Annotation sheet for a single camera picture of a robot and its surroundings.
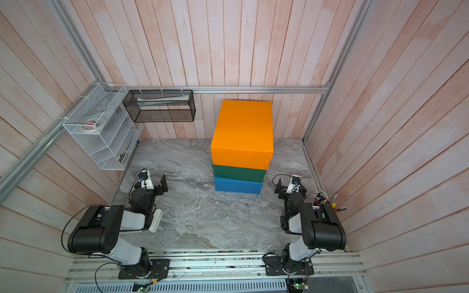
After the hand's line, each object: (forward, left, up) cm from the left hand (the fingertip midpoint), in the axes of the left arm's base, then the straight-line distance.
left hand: (157, 177), depth 91 cm
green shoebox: (-5, -42, +11) cm, 43 cm away
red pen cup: (-16, -75, +6) cm, 77 cm away
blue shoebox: (-3, -37, -3) cm, 38 cm away
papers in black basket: (+28, -4, +26) cm, 38 cm away
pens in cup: (-15, -77, +8) cm, 79 cm away
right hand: (-1, -68, 0) cm, 68 cm away
